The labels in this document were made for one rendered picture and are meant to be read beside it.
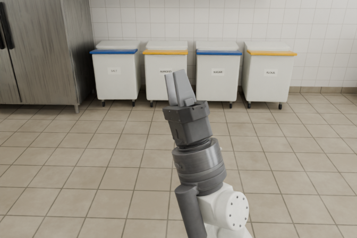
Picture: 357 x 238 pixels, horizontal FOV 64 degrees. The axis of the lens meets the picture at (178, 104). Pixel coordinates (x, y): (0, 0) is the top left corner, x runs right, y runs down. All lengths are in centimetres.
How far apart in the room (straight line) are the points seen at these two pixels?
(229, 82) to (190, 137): 316
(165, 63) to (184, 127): 307
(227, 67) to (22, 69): 241
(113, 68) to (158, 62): 55
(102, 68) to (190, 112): 326
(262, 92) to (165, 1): 174
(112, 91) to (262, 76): 188
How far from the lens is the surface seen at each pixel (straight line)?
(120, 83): 371
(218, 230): 64
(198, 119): 47
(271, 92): 378
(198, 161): 50
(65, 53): 351
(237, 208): 53
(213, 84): 362
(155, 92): 367
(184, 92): 49
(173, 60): 352
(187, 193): 50
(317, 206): 256
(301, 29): 437
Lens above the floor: 163
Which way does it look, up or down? 25 degrees down
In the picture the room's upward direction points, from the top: straight up
